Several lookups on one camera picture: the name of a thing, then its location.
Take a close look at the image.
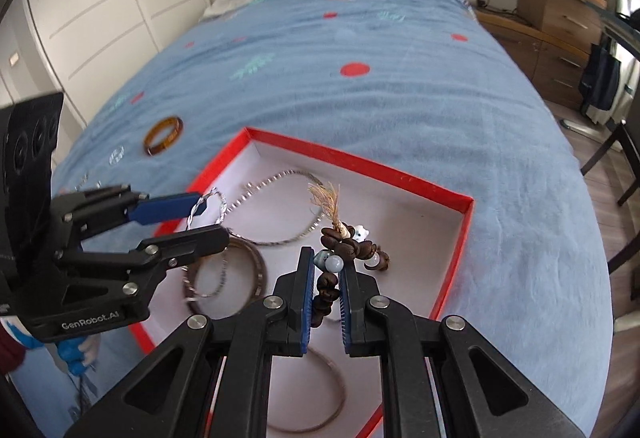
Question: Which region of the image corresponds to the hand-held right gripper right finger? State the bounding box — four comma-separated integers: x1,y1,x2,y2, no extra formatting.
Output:
338,262,587,438

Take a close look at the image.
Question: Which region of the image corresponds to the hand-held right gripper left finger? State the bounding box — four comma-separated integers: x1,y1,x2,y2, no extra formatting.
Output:
64,246,317,438

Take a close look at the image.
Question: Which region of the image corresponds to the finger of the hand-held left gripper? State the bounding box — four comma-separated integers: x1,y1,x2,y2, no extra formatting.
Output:
50,185,203,249
56,224,230,301

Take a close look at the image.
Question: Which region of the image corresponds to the large twisted silver hoop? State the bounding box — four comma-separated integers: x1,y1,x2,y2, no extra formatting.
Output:
186,187,229,233

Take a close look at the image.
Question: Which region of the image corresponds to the beaded bracelet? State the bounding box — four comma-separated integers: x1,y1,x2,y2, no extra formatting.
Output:
307,183,393,329

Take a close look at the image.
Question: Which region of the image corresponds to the dark brown bangle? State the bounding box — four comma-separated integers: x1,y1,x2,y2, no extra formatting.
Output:
181,238,264,315

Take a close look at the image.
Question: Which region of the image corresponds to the thin silver bangle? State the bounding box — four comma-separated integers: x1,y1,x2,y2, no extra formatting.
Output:
267,348,347,434

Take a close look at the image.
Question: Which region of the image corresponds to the red shallow box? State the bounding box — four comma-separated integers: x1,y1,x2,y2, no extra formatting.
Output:
127,127,475,438

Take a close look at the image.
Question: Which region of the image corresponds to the silver chain necklace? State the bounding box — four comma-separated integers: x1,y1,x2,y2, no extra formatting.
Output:
189,169,328,301

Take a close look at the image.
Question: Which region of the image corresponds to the amber bangle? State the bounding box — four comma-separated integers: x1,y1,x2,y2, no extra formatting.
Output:
143,115,184,157

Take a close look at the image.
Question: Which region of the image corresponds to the blue printed blanket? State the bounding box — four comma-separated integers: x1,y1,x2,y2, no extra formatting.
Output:
10,0,613,438

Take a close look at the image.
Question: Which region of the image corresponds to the dark chair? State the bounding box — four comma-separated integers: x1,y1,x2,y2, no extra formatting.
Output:
581,118,640,279

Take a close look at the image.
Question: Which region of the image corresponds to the low wooden cabinet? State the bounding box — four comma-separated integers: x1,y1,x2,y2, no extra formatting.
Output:
472,8,596,109

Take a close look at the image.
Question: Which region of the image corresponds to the dark blue bag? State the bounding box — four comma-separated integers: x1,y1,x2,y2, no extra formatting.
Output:
580,43,622,124

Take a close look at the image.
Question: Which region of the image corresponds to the wooden chest of drawers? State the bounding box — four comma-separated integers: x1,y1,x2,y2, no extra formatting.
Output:
517,0,608,54

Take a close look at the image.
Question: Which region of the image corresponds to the glass desk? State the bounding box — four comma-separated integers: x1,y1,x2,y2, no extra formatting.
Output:
597,3,640,54

